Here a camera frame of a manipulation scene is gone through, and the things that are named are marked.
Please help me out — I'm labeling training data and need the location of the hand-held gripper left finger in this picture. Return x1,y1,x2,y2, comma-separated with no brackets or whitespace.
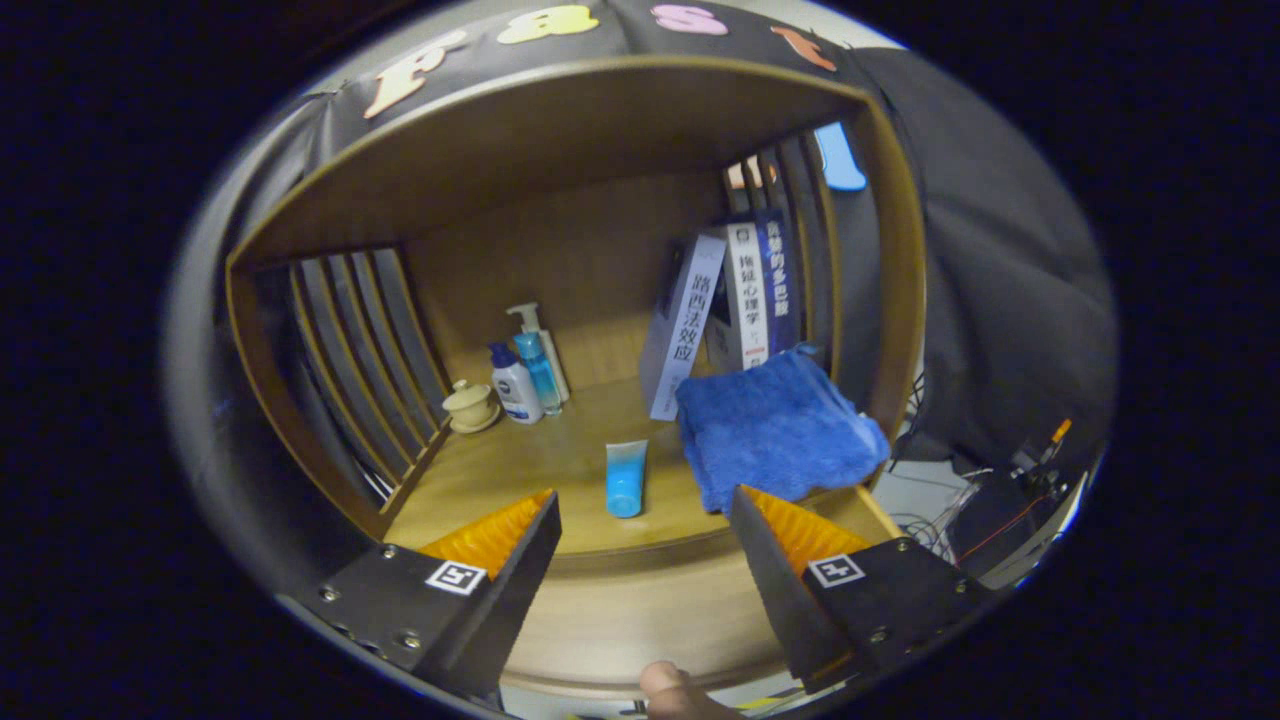
275,490,563,701

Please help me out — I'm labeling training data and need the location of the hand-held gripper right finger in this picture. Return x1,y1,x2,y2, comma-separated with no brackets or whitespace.
728,486,996,696

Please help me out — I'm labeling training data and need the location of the wooden drawer with black knob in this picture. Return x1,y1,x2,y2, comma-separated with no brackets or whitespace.
500,485,906,698

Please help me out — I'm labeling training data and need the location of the light blue tube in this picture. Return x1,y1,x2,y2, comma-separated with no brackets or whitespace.
604,440,649,519

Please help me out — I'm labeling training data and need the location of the wooden countertop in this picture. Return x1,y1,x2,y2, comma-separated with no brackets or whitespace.
385,375,881,556

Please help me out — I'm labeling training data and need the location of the wooden cabinet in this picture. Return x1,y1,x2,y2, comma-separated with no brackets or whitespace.
225,55,929,701

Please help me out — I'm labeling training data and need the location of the folded blue towel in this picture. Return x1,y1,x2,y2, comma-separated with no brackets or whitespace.
675,345,891,516

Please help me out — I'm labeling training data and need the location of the beige lidded tea cup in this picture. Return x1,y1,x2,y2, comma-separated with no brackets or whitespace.
442,378,501,435

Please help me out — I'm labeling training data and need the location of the white lotion bottle blue cap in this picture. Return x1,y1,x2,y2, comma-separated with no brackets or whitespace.
487,342,546,425

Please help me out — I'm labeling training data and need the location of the black equipment with orange part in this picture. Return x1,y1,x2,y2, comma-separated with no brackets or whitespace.
945,418,1091,591

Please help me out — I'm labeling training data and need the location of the blue pump bottle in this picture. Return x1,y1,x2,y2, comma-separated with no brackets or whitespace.
505,302,564,416

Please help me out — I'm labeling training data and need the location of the grey leaning book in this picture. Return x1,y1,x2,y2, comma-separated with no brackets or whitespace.
640,232,728,422

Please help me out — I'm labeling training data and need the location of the white spine book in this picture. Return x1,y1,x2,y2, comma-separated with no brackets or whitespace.
705,222,771,373

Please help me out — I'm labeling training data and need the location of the dark blue book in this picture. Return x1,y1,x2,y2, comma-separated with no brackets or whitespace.
755,208,803,356

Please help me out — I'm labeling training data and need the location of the black backdrop cloth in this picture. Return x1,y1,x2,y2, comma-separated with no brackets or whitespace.
165,0,1119,601

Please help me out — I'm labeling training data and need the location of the tangle of cables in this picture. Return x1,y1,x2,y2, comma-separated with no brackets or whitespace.
890,470,991,561

